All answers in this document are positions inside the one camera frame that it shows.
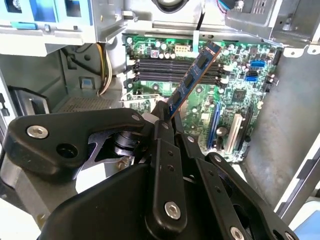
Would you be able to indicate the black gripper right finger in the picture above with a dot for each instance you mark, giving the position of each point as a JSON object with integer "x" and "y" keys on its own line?
{"x": 225, "y": 190}

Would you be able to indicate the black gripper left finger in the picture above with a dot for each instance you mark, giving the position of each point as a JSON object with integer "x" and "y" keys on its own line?
{"x": 75, "y": 125}

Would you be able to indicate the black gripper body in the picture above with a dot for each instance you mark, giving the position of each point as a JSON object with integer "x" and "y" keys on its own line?
{"x": 107, "y": 212}

